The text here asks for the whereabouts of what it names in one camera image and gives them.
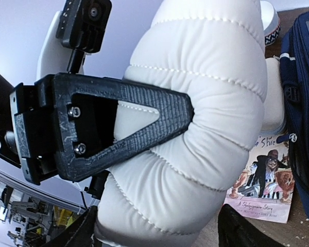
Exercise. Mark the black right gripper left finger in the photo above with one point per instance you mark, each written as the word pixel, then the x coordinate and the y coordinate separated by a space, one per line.
pixel 78 234

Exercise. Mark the white quilted pencil pouch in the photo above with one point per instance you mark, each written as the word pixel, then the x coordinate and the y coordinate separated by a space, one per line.
pixel 213 51

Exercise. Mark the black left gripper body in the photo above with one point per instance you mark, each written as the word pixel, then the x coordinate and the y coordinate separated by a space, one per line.
pixel 25 137

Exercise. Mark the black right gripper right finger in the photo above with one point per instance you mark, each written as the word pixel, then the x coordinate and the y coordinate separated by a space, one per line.
pixel 235 230

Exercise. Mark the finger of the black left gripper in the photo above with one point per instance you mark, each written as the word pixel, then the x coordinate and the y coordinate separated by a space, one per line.
pixel 101 122

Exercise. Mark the pink Shakespeare story book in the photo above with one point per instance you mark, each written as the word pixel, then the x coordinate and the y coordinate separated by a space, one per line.
pixel 264 190

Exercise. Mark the white patterned ceramic bowl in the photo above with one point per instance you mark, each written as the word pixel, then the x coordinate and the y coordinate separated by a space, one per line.
pixel 271 22

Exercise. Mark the navy blue student backpack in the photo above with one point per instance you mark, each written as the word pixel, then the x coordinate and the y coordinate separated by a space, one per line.
pixel 294 71

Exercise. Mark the grey hard pencil case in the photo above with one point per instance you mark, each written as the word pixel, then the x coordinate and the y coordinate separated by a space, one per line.
pixel 274 117

